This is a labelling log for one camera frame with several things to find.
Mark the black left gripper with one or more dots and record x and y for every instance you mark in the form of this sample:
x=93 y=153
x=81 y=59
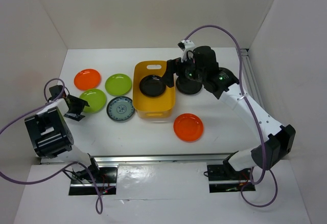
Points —
x=80 y=104

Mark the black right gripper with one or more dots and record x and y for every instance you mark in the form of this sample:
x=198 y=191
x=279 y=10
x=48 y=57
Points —
x=176 y=65

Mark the green plate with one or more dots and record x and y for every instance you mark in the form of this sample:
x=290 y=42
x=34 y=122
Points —
x=118 y=84
x=95 y=98

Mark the black plate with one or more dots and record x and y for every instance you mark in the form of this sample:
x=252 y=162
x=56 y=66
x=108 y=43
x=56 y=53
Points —
x=187 y=86
x=152 y=86

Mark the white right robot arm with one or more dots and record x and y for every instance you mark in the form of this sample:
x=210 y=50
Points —
x=275 y=139

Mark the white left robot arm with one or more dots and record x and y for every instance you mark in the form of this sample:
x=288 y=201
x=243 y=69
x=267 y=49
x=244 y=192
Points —
x=51 y=137

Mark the yellow plastic bin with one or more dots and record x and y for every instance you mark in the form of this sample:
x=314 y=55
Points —
x=148 y=107

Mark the orange plate back left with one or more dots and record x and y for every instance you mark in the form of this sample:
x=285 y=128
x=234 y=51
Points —
x=87 y=79

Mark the orange plate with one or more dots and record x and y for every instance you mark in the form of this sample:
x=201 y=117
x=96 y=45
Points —
x=188 y=127
x=87 y=79

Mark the blue floral plate left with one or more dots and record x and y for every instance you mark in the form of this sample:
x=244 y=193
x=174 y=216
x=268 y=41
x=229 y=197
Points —
x=120 y=109

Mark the orange plate front right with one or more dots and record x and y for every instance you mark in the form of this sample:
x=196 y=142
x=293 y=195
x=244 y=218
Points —
x=188 y=127

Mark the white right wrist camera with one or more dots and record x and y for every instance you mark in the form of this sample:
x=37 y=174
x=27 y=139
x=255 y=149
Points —
x=185 y=46

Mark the aluminium rail front edge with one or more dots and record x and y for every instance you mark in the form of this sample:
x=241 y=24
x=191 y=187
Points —
x=169 y=158

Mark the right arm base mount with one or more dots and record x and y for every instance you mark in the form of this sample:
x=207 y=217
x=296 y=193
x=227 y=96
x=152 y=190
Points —
x=221 y=180

